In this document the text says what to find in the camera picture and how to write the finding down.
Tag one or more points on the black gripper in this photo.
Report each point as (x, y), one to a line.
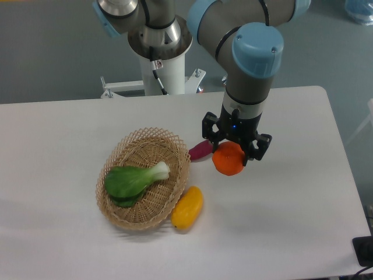
(238, 130)

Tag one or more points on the orange fruit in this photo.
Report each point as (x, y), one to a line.
(228, 158)

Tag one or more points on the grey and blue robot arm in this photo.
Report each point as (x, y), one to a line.
(241, 36)

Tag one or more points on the yellow mango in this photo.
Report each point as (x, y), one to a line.
(187, 209)

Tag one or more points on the woven wicker basket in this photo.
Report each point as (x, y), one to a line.
(142, 150)

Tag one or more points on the green bok choy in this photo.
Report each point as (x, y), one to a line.
(126, 185)

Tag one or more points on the black device at table edge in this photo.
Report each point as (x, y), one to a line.
(363, 250)

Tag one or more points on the blue plastic bag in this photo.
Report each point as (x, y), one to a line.
(360, 11)

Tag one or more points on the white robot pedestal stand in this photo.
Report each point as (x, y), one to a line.
(161, 54)

